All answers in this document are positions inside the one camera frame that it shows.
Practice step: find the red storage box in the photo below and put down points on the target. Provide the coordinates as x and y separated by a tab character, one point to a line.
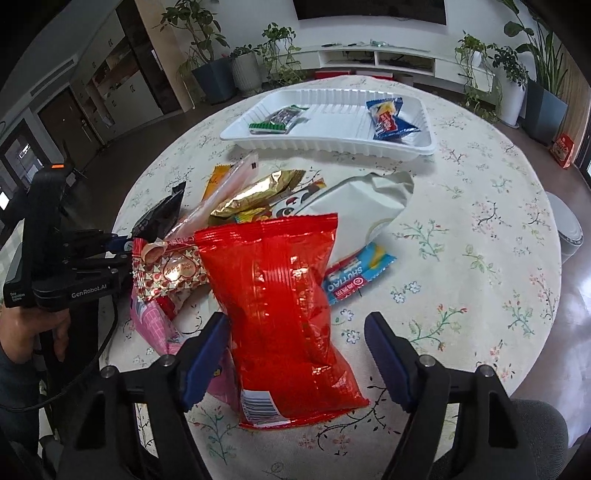
333	74
373	74

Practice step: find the black wall television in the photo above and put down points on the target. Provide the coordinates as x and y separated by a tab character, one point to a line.
369	9

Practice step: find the green black snack packet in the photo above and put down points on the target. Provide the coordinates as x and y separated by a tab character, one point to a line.
277	119

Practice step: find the round white floral table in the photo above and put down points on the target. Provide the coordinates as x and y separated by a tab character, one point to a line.
461	277

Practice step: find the pink snack packet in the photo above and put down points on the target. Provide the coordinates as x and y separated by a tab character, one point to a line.
152	327

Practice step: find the small round floor pot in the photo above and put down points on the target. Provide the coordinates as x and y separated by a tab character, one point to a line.
405	79

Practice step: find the leafy tree in dark planter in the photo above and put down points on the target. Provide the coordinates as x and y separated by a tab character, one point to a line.
212	81

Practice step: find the white television console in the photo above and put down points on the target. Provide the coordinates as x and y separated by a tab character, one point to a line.
415	53

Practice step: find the plant in tall white planter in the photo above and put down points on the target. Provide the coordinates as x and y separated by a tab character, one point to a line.
512	101

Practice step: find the orange snack packet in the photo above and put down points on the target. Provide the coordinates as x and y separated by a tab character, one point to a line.
217	177

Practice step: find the gold snack packet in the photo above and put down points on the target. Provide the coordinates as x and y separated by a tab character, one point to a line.
258	191

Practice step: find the hanging plant in small pot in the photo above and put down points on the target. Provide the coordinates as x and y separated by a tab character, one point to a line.
475	57

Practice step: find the broad-leaf plant in dark planter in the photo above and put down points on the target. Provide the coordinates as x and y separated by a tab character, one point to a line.
545	110

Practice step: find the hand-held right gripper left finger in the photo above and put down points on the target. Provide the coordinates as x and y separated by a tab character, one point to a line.
203	364

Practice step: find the panda print snack bag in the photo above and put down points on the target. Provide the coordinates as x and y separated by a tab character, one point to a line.
288	210

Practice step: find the red paper bag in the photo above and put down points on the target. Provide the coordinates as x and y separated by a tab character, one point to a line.
562	150

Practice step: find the blue wafer packet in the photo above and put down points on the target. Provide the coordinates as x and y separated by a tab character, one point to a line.
355	272

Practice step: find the person's left forearm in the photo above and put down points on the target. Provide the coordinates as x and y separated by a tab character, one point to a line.
16	397

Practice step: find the blue yellow candy packet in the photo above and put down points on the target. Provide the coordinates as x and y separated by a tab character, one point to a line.
385	108

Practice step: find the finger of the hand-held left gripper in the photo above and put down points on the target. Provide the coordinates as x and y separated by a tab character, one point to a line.
115	241
104	266

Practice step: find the tall wall cabinet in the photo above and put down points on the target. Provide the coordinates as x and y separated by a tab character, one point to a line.
129	83

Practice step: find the plant in white ribbed planter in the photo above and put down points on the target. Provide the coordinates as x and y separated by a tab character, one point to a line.
245	74

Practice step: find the white plastic tray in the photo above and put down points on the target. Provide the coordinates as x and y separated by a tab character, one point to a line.
332	120

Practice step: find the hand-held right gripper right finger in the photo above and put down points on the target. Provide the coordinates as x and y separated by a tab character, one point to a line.
388	364

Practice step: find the dark entrance door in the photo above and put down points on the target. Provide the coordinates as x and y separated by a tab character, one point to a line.
64	124

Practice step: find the person's left hand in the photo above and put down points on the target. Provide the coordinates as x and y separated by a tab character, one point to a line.
23	330

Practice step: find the blue red candy packet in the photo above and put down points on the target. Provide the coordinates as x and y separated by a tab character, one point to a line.
392	127

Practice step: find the white snack bag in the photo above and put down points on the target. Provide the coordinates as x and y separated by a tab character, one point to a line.
351	207

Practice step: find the heart pattern snack packet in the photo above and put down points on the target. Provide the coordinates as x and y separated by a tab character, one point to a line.
175	272

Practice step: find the red chip bag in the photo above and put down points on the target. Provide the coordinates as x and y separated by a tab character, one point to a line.
277	323

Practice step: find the trailing vine plant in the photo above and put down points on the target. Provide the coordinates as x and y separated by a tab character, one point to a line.
279	60

